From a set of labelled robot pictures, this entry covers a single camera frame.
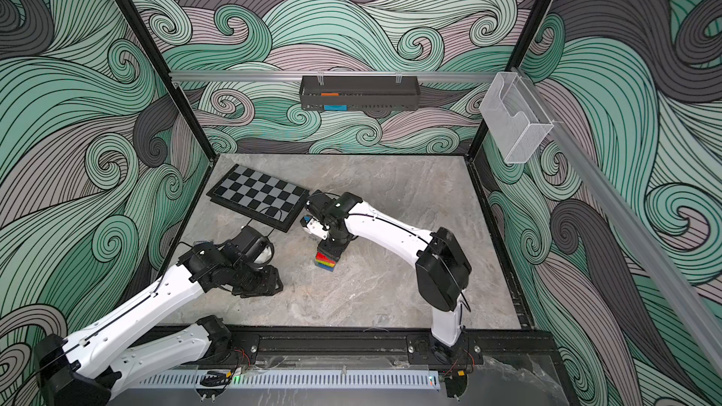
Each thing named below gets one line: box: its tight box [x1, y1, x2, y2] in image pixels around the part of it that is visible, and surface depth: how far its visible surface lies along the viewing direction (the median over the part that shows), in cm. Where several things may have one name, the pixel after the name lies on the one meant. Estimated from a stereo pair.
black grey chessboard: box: [205, 163, 311, 234], surface depth 105 cm
